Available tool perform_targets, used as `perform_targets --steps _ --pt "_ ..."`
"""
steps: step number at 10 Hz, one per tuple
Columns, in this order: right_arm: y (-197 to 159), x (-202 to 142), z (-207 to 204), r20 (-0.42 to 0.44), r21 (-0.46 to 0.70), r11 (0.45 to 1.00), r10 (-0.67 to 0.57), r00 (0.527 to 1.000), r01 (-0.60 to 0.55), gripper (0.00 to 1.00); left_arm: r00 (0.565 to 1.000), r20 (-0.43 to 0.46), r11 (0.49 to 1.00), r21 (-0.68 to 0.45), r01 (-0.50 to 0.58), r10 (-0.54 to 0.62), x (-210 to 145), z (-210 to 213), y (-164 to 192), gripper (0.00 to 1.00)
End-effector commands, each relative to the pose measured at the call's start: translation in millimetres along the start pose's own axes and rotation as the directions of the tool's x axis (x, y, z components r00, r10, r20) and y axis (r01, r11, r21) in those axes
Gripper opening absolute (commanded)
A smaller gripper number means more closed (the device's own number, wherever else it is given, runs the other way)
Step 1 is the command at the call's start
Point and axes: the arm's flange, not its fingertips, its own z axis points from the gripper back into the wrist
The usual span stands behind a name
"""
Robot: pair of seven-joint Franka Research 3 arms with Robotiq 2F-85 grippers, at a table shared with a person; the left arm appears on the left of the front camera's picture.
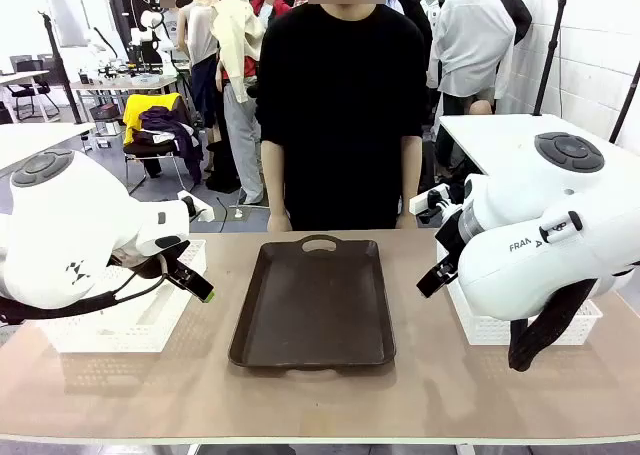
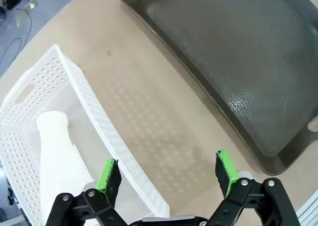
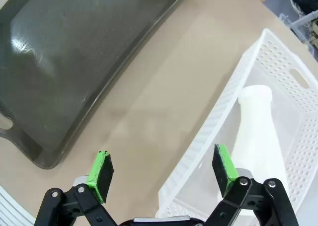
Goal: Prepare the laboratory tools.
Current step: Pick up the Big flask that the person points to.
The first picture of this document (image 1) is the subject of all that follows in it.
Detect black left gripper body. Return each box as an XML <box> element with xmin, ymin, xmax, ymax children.
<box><xmin>109</xmin><ymin>241</ymin><xmax>194</xmax><ymax>281</ymax></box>

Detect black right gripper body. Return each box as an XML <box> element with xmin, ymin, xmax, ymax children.
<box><xmin>433</xmin><ymin>208</ymin><xmax>474</xmax><ymax>266</ymax></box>

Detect person left forearm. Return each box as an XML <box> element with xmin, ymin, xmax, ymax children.
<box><xmin>400</xmin><ymin>134</ymin><xmax>424</xmax><ymax>219</ymax></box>

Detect person right forearm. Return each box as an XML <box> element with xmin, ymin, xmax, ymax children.
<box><xmin>260</xmin><ymin>139</ymin><xmax>287</xmax><ymax>219</ymax></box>

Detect person right hand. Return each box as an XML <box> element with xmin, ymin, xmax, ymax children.
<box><xmin>266</xmin><ymin>209</ymin><xmax>293</xmax><ymax>234</ymax></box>

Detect white perforated plastic basket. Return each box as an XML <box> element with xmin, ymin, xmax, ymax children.
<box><xmin>37</xmin><ymin>238</ymin><xmax>208</xmax><ymax>354</ymax></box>
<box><xmin>434</xmin><ymin>238</ymin><xmax>604</xmax><ymax>347</ymax></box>

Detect metal floor socket plate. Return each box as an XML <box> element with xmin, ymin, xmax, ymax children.
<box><xmin>214</xmin><ymin>204</ymin><xmax>252</xmax><ymax>223</ymax></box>

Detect black metal chair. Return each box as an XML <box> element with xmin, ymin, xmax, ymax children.
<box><xmin>122</xmin><ymin>92</ymin><xmax>202</xmax><ymax>197</ymax></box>

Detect brown plastic tray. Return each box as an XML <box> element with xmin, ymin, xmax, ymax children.
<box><xmin>228</xmin><ymin>233</ymin><xmax>397</xmax><ymax>375</ymax></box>

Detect purple clothes pile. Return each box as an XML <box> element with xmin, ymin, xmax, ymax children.
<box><xmin>138</xmin><ymin>105</ymin><xmax>203</xmax><ymax>182</ymax></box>

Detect yellow cloth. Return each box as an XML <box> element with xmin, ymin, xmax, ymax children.
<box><xmin>122</xmin><ymin>92</ymin><xmax>182</xmax><ymax>146</ymax></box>

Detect person torso black sweater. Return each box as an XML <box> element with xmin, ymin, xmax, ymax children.
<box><xmin>257</xmin><ymin>2</ymin><xmax>432</xmax><ymax>232</ymax></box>

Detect mannequin with white shirt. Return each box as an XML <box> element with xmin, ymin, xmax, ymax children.
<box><xmin>428</xmin><ymin>0</ymin><xmax>517</xmax><ymax>117</ymax></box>

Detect black tripod stand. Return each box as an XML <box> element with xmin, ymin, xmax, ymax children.
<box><xmin>531</xmin><ymin>0</ymin><xmax>572</xmax><ymax>117</ymax></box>
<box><xmin>37</xmin><ymin>9</ymin><xmax>84</xmax><ymax>126</ymax></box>

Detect black office chair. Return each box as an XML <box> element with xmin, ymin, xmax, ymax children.
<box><xmin>8</xmin><ymin>54</ymin><xmax>62</xmax><ymax>122</ymax></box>

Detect mannequin with cream jacket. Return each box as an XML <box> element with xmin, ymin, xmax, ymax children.
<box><xmin>209</xmin><ymin>0</ymin><xmax>267</xmax><ymax>207</ymax></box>

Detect black slanted stand leg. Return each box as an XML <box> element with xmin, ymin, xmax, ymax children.
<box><xmin>608</xmin><ymin>59</ymin><xmax>640</xmax><ymax>145</ymax></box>

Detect mannequin with white tank top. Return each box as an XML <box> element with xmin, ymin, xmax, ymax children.
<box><xmin>177</xmin><ymin>0</ymin><xmax>222</xmax><ymax>132</ymax></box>

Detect black hanging jacket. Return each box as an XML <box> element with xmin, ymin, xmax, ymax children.
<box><xmin>492</xmin><ymin>0</ymin><xmax>534</xmax><ymax>46</ymax></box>

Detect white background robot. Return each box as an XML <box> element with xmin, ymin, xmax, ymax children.
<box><xmin>128</xmin><ymin>0</ymin><xmax>177</xmax><ymax>79</ymax></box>

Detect white board panel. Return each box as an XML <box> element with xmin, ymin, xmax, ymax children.
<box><xmin>46</xmin><ymin>0</ymin><xmax>92</xmax><ymax>49</ymax></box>

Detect black left arm cable sleeve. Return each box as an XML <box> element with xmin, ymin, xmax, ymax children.
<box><xmin>0</xmin><ymin>254</ymin><xmax>169</xmax><ymax>326</ymax></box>

